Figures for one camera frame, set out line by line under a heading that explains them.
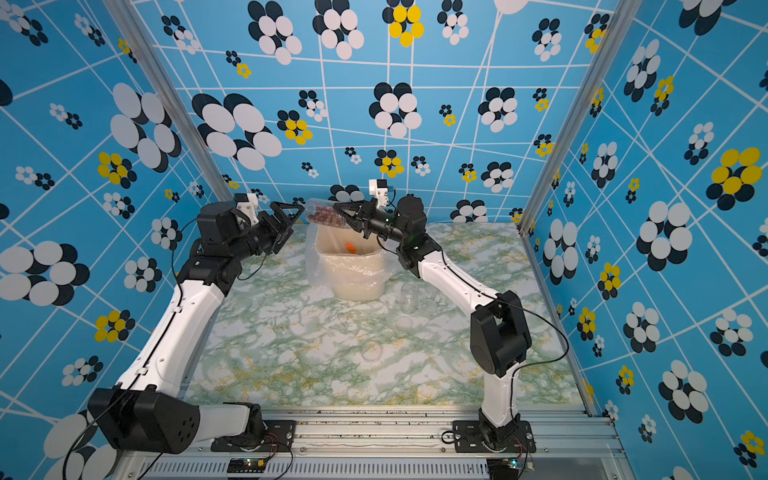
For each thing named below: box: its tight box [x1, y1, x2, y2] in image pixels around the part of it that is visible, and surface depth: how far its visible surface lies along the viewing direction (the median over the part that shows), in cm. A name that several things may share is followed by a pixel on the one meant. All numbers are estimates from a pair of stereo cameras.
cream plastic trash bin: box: [316, 225, 388, 302], surface depth 83 cm
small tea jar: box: [401, 281, 418, 315], surface depth 96 cm
